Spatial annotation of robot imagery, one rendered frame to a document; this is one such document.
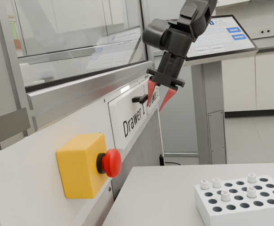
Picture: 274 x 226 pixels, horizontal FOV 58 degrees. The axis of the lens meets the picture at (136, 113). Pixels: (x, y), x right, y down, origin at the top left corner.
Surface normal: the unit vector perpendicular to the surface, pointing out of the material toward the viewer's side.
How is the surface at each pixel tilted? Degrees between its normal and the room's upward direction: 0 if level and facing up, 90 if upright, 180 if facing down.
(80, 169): 90
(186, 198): 0
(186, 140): 90
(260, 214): 90
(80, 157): 90
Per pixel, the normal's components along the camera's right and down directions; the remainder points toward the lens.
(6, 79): 0.97, -0.07
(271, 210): 0.03, 0.22
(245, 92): -0.31, 0.25
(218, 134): 0.39, 0.15
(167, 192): -0.13, -0.97
